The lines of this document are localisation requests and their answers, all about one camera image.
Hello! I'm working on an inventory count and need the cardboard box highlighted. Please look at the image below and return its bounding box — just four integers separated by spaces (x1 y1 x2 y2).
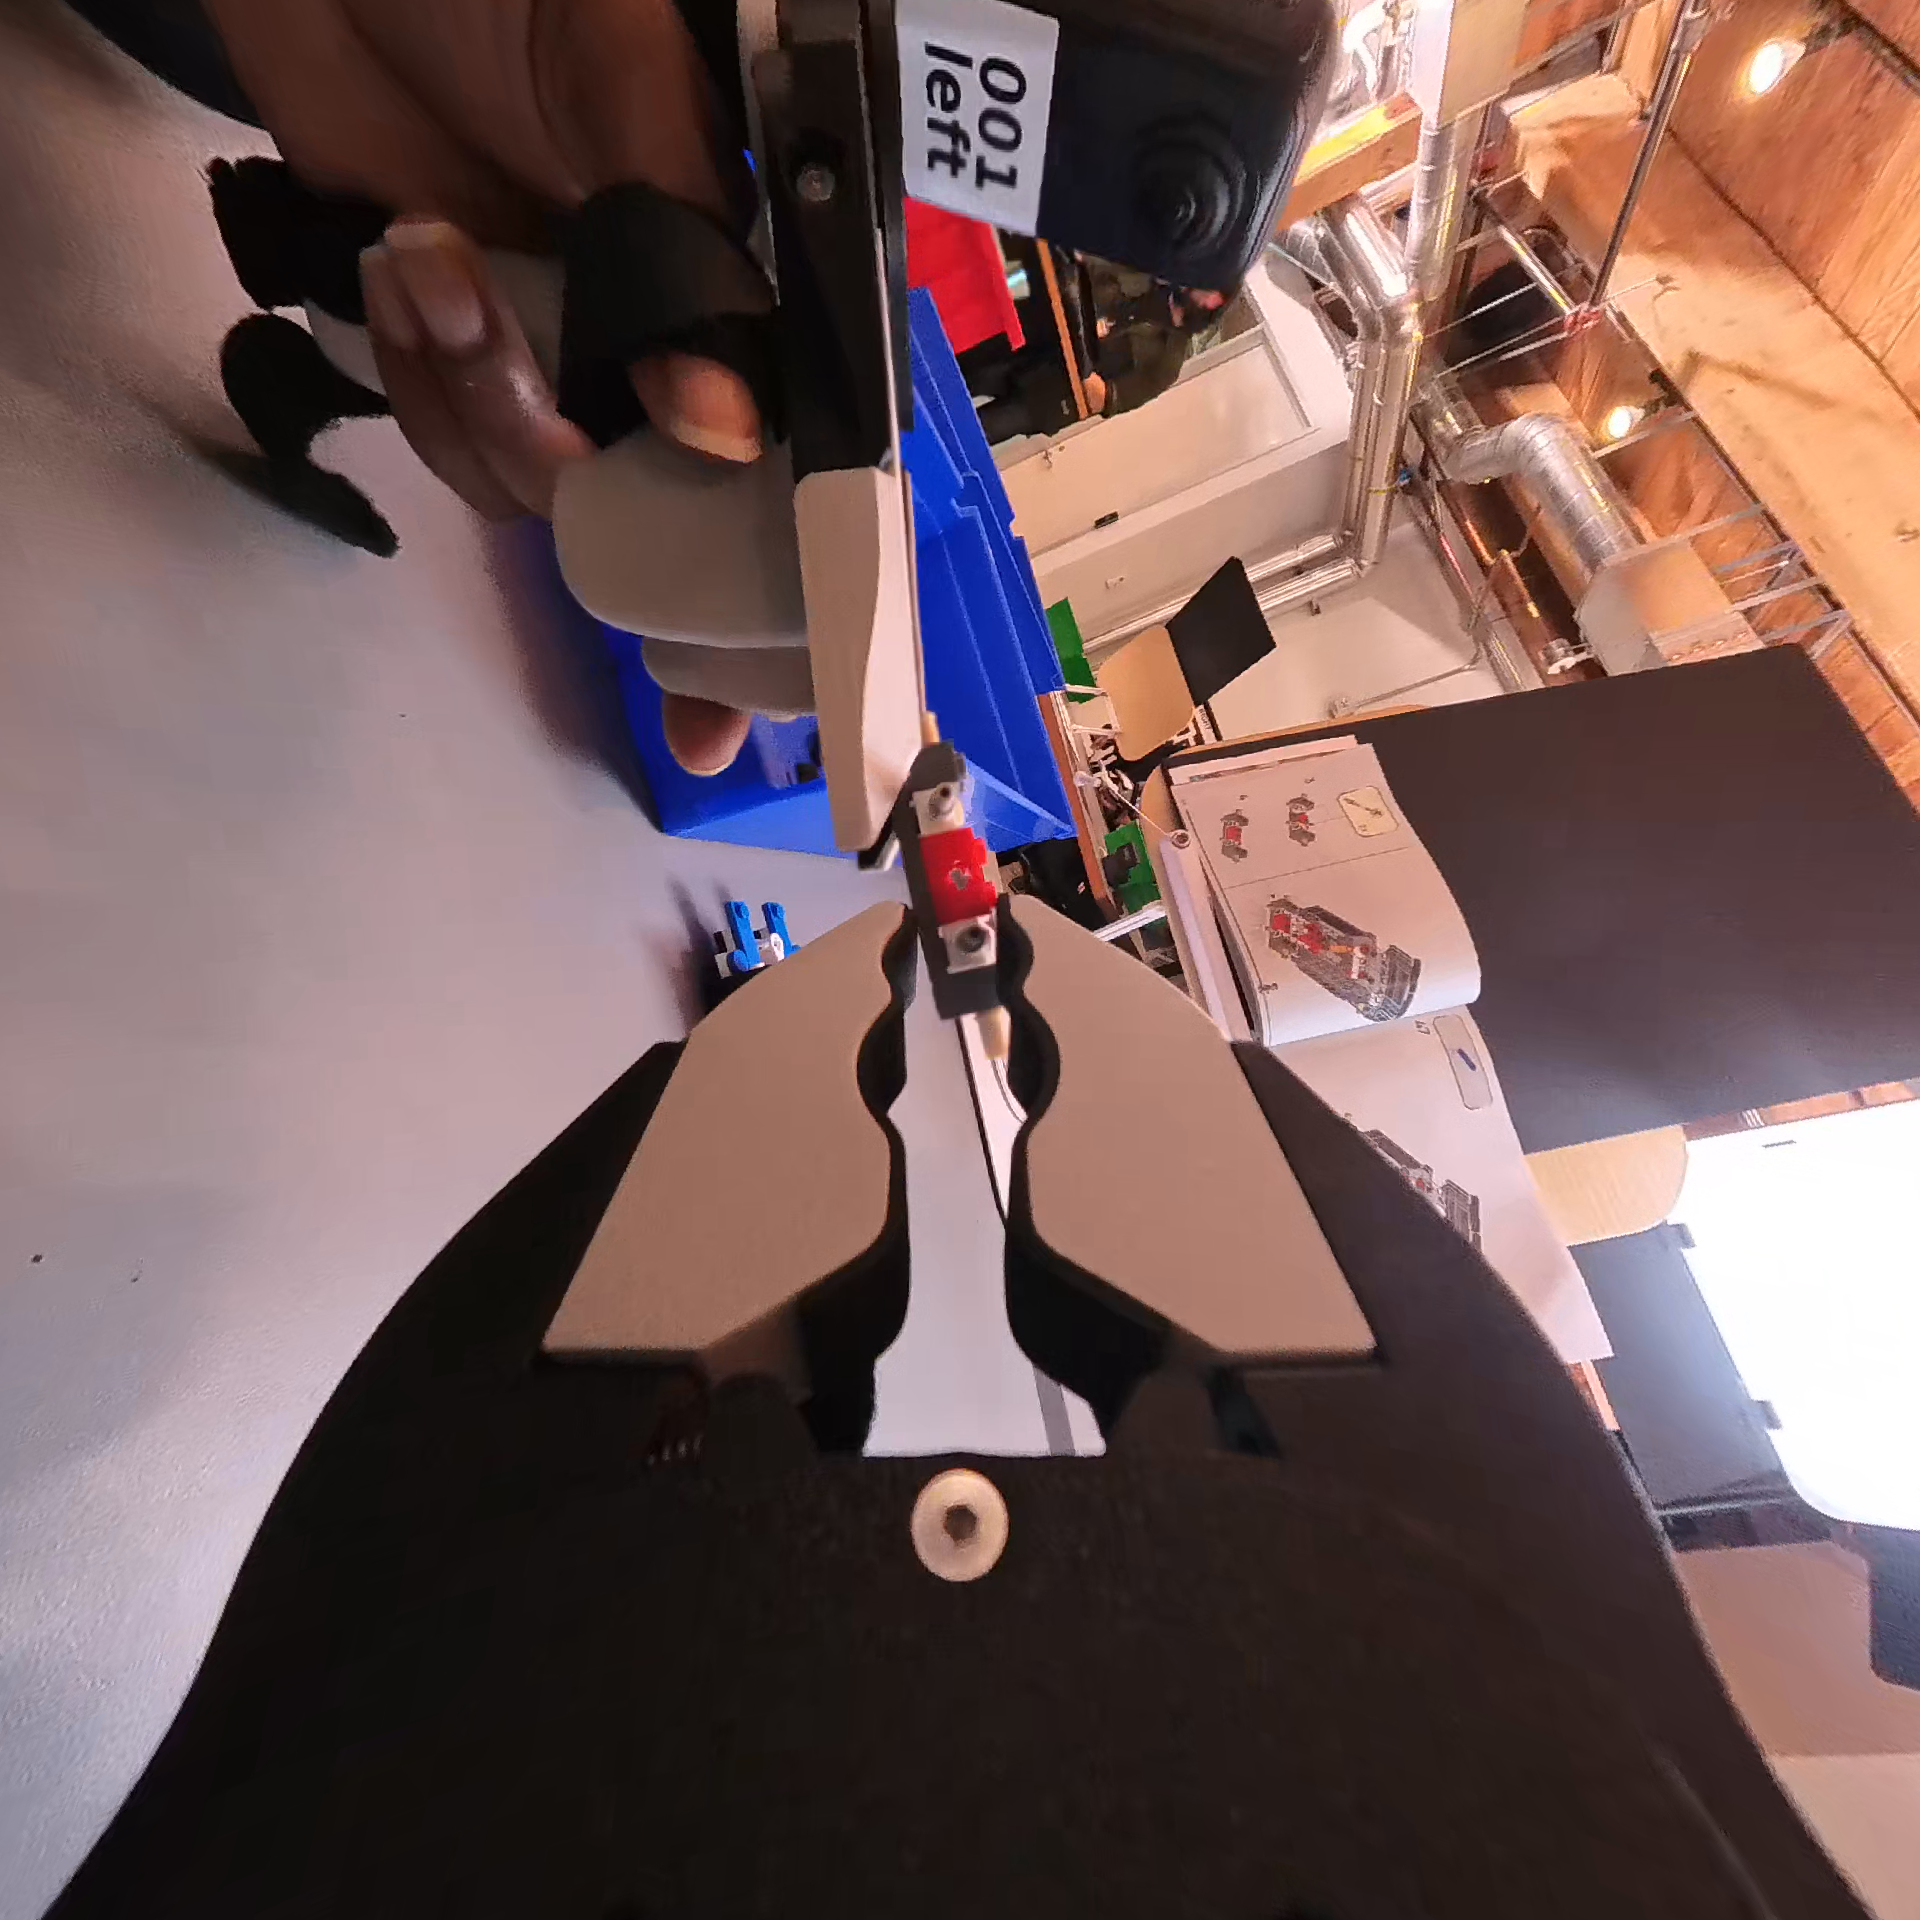
1093 622 1203 770

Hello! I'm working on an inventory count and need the partly built lego car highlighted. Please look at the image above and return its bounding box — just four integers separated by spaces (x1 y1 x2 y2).
703 892 809 989

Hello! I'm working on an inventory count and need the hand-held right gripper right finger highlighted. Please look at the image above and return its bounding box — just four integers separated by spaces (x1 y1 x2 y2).
1006 895 1383 1423

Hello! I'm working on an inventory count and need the person's left hand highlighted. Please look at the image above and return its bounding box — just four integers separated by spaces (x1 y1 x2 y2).
205 0 781 528

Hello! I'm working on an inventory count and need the blue plastic bin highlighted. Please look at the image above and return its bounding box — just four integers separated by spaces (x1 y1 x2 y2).
611 284 1079 858

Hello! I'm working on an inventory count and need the beige wooden chair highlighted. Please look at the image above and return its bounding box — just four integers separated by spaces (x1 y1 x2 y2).
1527 1121 1699 1250

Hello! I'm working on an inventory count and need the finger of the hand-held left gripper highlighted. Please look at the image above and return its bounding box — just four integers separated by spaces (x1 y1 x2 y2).
791 460 943 858

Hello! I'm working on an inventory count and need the black partition panel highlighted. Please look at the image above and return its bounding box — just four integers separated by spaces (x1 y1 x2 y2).
1347 642 1920 1160

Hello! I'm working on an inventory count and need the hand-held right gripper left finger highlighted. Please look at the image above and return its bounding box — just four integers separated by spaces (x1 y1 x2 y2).
544 900 906 1416

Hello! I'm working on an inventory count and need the red plastic bin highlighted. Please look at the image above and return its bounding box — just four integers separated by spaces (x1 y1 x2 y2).
898 200 1024 367

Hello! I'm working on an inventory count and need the small red black lego piece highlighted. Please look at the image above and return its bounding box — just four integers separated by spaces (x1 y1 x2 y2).
895 743 1016 1023

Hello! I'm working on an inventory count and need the silver ventilation duct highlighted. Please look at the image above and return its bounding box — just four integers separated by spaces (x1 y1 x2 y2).
1318 176 1729 680

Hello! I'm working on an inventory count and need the open instruction booklet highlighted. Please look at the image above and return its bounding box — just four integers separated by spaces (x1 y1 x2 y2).
1160 733 1625 1369

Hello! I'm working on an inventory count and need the black computer monitor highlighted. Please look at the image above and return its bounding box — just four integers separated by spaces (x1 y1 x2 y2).
1160 552 1288 711

